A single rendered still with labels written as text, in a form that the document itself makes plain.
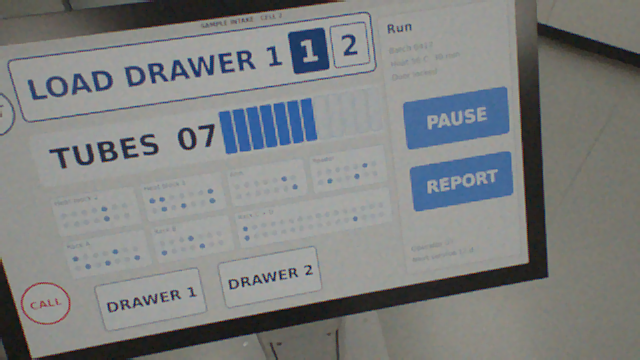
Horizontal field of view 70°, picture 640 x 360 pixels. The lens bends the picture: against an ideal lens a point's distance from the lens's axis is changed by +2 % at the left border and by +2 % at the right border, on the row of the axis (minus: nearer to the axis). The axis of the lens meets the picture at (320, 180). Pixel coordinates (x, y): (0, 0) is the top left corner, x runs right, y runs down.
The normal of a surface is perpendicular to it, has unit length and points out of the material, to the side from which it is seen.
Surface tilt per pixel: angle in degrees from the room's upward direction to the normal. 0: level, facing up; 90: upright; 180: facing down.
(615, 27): 90
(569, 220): 0
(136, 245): 50
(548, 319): 0
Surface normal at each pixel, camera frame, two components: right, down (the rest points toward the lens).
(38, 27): 0.11, 0.19
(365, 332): 0.04, -0.63
